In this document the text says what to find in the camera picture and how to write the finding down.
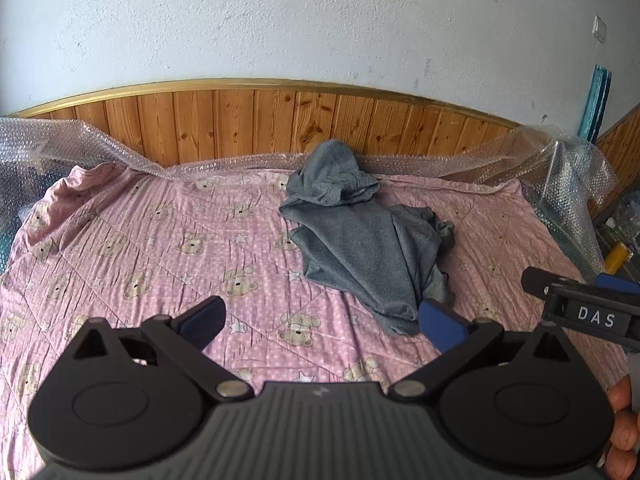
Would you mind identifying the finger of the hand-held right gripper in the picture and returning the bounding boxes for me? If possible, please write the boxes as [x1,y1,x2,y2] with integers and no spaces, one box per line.
[520,266,640,297]

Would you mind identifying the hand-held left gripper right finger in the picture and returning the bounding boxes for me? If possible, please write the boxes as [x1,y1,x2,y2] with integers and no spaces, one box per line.
[389,299,576,402]

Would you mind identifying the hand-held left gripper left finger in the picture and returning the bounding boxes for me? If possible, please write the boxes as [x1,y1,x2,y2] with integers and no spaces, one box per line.
[74,296,254,403]

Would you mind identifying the grey pants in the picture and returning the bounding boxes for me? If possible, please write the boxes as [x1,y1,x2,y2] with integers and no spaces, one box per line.
[278,140,457,338]

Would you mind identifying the person's right hand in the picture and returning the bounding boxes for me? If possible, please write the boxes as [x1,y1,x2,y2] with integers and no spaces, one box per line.
[606,375,640,480]

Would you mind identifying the yellow bottle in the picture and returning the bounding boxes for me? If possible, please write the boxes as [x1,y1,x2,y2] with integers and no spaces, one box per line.
[605,242,630,273]

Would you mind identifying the pink bear printed blanket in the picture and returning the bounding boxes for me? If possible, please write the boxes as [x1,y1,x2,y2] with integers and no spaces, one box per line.
[0,162,632,480]

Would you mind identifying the wooden side panel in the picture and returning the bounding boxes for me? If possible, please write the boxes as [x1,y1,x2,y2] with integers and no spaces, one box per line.
[595,109,640,211]

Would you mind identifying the wooden headboard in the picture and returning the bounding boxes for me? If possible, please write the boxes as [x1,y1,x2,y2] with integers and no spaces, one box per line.
[10,78,523,168]

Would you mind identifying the clear bubble wrap sheet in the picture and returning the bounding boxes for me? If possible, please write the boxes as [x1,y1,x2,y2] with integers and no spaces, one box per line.
[0,116,621,286]

